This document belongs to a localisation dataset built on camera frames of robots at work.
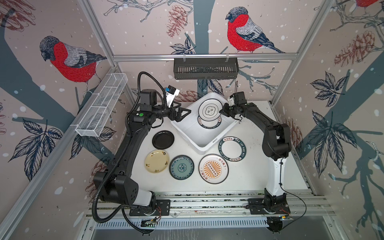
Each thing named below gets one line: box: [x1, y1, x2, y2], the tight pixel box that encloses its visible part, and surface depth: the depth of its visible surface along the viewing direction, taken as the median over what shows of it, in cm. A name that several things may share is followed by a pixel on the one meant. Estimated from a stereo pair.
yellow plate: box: [144, 149, 170, 174], surface depth 91 cm
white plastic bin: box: [172, 93, 211, 152], surface depth 104 cm
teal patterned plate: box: [169, 154, 195, 181], surface depth 89 cm
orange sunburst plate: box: [198, 153, 229, 185], surface depth 88 cm
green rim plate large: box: [218, 136, 247, 162], surface depth 97 cm
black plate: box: [152, 130, 175, 150], surface depth 100 cm
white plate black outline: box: [198, 98, 223, 122], surface depth 106 cm
